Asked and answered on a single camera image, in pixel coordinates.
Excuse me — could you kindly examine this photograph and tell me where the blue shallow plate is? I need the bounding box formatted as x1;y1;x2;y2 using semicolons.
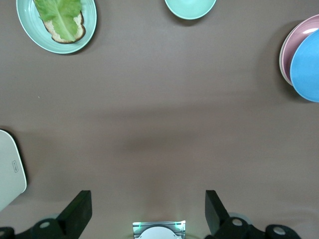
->
289;29;319;103

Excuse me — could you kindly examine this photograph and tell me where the white flat appliance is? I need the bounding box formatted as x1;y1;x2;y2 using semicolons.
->
0;129;28;213

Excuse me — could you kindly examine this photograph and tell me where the green lettuce leaf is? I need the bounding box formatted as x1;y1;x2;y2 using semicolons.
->
33;0;83;43

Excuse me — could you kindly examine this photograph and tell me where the toasted bread slice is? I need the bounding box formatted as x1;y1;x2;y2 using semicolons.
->
41;10;87;45

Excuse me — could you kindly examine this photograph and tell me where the pink shallow plate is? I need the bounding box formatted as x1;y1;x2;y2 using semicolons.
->
281;14;319;83

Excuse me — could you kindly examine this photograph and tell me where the beige shallow plate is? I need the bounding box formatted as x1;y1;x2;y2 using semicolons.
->
279;37;294;87

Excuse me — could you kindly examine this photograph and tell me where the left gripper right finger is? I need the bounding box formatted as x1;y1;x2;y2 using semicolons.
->
204;190;301;239

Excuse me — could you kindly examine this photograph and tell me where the green plate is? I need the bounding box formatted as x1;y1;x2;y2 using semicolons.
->
15;0;98;55

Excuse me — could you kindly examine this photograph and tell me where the small green bowl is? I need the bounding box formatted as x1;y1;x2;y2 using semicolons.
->
163;0;218;20

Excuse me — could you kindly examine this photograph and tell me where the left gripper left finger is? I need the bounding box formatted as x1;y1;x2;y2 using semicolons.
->
0;190;93;239

